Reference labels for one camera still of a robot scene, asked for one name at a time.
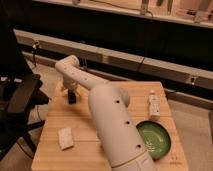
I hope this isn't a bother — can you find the black chair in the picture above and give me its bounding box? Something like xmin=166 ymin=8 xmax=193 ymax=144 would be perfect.
xmin=0 ymin=26 xmax=49 ymax=161

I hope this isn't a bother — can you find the green bowl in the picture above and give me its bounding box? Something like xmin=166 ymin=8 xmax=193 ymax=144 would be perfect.
xmin=136 ymin=121 xmax=171 ymax=160

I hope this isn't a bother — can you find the wooden board table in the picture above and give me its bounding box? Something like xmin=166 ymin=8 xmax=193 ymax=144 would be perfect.
xmin=31 ymin=81 xmax=189 ymax=171

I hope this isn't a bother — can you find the white glue bottle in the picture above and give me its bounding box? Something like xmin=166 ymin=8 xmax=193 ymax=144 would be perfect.
xmin=148 ymin=90 xmax=160 ymax=121

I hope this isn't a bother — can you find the white sponge block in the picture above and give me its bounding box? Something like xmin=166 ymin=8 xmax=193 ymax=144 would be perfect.
xmin=58 ymin=127 xmax=74 ymax=150

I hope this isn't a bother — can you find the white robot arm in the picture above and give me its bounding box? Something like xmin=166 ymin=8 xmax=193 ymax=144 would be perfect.
xmin=55 ymin=55 xmax=157 ymax=171

